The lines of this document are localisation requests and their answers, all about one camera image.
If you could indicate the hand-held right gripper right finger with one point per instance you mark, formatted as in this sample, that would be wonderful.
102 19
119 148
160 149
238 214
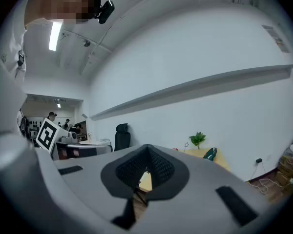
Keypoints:
197 191

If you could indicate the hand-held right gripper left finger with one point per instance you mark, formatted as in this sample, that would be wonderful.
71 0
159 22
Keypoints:
83 186

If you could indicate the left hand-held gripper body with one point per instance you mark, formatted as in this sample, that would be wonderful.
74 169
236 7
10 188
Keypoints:
47 135

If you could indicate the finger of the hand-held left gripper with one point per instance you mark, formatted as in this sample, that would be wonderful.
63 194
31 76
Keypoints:
88 150

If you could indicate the green star-shaped wire object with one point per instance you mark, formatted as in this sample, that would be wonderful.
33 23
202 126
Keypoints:
186 144

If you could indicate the white desk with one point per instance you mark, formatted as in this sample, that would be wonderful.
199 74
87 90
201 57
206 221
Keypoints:
97 142

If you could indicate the black office chair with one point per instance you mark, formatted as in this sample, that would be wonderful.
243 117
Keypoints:
122 138

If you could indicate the light wooden table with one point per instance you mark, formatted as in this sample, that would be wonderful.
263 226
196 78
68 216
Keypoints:
197 153

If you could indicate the green pouch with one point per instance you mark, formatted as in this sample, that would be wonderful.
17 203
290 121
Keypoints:
210 153

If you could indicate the green potted plant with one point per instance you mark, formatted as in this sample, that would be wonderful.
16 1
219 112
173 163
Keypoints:
197 138

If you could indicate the black power adapter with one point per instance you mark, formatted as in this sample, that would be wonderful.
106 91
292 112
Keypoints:
259 160

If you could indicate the black clip-on microphone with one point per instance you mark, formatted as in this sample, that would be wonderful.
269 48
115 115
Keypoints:
21 60

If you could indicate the cardboard box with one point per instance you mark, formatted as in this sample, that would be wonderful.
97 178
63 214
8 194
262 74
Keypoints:
286 169

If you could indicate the person's white shirt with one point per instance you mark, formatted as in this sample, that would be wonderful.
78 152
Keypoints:
9 45

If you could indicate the ceiling light bar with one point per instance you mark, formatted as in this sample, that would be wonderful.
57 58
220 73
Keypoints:
55 36

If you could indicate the person's head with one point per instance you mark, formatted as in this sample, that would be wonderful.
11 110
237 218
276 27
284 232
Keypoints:
63 1

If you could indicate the black head-mounted camera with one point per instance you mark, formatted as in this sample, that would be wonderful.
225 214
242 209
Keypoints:
106 11

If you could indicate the wall poster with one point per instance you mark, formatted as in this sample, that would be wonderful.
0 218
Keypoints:
276 38

